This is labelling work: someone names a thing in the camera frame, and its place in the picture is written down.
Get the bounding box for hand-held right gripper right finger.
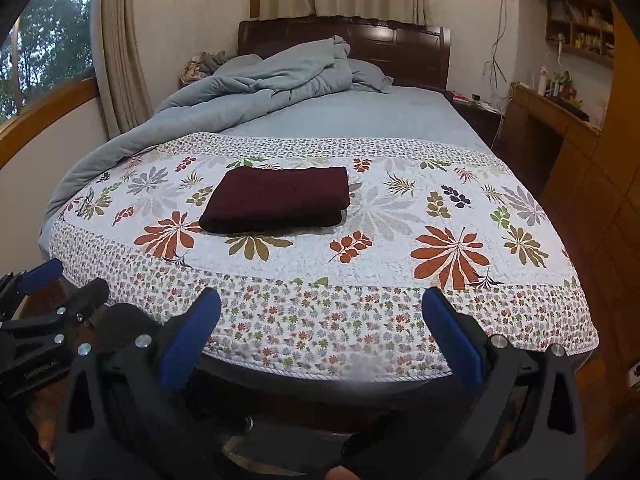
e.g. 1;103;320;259
342;287;586;480

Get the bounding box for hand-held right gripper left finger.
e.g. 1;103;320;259
52;287;251;480

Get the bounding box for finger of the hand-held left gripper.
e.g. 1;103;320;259
0;259;65;307
0;277;111;348

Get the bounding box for maroon pants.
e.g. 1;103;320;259
199;165;351;235

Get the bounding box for floral quilt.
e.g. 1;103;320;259
47;132;601;381

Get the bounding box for wooden window sill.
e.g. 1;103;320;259
0;72;101;171

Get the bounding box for dark wooden nightstand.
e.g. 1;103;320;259
445;89;506;153

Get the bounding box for beige window curtain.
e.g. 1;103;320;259
97;0;156;141

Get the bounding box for wooden desk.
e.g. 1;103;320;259
502;82;608;201

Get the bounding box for window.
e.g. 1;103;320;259
0;0;96;126

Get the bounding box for blue bed sheet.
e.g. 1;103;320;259
215;84;496;156

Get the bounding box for grey-blue comforter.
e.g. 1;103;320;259
44;35;396;226

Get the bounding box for crumpled patterned cloth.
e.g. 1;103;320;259
179;51;228;86

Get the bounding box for grey-blue pillow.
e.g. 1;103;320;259
350;57;396;95

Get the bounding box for small potted plant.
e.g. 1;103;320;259
550;71;583;106

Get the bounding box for dark wooden headboard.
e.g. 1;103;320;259
236;15;452;92

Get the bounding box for dark wooden bed frame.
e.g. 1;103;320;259
200;355;531;433

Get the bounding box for hanging cables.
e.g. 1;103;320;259
482;0;521;111

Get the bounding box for wooden wall shelf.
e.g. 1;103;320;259
544;0;616;68

